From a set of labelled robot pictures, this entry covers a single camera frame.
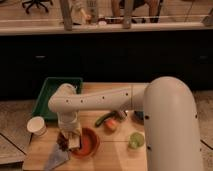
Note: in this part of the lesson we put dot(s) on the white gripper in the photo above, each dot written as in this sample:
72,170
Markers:
69,123

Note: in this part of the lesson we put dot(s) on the white eraser block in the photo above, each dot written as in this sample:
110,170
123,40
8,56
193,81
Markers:
74,142

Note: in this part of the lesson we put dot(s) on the red bowl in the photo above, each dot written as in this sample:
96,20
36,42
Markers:
90,143

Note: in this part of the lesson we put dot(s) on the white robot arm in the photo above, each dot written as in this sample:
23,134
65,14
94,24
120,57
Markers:
170,118

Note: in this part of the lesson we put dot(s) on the dark blue bowl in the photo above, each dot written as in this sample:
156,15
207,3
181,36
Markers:
139,115

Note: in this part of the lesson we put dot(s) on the green cucumber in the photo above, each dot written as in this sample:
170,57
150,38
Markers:
103,118

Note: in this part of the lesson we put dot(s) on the white paper cup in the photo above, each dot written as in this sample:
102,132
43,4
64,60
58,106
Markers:
36,125

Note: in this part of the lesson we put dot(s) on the grey cloth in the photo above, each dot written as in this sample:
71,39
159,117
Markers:
56,158

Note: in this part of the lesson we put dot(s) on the green plastic tray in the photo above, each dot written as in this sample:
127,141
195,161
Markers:
49,87

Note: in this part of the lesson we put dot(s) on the orange carrot toy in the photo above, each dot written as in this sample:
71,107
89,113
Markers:
111,124

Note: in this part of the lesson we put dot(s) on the small metallic can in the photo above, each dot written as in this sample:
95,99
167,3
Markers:
121,115

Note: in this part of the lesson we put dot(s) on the wooden board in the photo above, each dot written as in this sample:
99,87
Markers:
113,153

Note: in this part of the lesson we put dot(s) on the green apple toy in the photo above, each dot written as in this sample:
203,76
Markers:
136,140

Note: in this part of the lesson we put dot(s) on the black office chair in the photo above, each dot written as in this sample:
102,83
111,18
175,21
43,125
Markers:
38,3

